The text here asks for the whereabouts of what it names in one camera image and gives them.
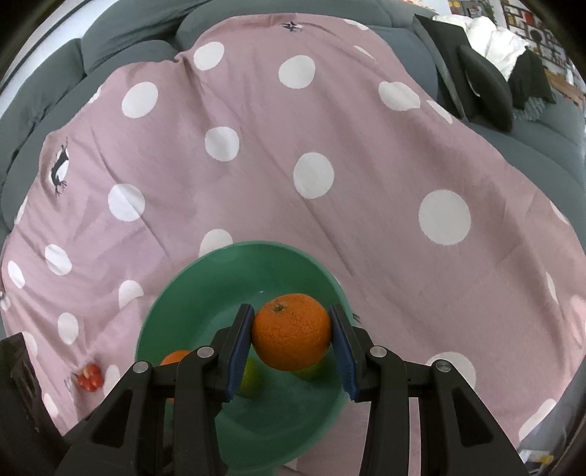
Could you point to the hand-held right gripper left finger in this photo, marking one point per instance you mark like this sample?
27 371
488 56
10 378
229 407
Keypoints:
241 348

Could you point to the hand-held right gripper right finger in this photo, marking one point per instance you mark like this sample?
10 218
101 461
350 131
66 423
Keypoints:
342 348

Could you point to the green bowl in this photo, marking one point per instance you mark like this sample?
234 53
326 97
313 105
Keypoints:
274 412

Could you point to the green lime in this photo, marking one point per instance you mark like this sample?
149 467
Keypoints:
251 380

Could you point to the small orange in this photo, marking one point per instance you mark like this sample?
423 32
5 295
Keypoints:
176 358

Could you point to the pink polka dot blanket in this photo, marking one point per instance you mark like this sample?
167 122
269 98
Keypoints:
293 183

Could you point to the grey sofa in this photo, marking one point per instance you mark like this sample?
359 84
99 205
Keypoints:
517 137

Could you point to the black cushion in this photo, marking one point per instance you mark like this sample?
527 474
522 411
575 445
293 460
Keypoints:
487 89

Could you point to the dark grey cushion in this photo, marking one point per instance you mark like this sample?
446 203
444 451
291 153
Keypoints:
444 64

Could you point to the black cloth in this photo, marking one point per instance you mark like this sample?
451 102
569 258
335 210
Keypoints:
531 78

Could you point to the white cloth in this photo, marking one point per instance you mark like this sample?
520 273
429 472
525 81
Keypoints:
492 41

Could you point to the bookshelf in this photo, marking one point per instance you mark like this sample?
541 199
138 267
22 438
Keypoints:
535 32

